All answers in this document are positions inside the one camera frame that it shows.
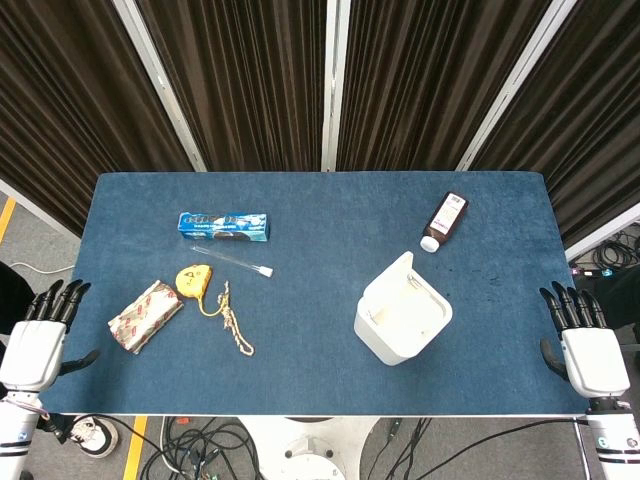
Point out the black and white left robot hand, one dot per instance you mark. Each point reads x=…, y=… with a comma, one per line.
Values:
x=32, y=350

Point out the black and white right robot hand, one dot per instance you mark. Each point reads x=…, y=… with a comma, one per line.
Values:
x=595, y=357

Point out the white trash bin lid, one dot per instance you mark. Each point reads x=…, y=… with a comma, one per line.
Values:
x=395, y=272

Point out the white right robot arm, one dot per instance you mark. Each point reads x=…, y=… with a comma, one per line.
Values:
x=615, y=440

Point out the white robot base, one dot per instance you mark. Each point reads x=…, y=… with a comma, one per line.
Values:
x=310, y=447

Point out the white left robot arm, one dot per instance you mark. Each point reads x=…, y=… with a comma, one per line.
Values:
x=17, y=430

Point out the white plastic container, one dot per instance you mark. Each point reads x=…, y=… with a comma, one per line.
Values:
x=390, y=345

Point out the black power strip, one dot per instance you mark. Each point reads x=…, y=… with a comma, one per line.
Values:
x=592, y=272

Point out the silver red snack packet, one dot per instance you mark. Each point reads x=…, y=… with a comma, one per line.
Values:
x=145, y=317

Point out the yellow tape measure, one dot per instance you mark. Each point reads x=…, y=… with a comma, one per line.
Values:
x=192, y=281

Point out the brown bottle white cap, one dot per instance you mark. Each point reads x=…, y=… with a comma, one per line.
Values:
x=445, y=220

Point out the clear test tube white cap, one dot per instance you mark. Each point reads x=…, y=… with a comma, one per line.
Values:
x=235, y=262

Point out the blue Oreo cookie box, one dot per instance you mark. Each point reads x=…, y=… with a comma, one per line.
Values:
x=225, y=227

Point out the dark brown pleated curtain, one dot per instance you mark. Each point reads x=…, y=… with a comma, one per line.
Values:
x=425, y=85
x=590, y=125
x=250, y=85
x=60, y=100

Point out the blue fabric table mat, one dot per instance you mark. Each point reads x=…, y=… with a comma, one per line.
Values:
x=310, y=300

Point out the white partition post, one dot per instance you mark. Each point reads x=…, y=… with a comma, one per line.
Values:
x=515, y=85
x=334, y=85
x=160, y=85

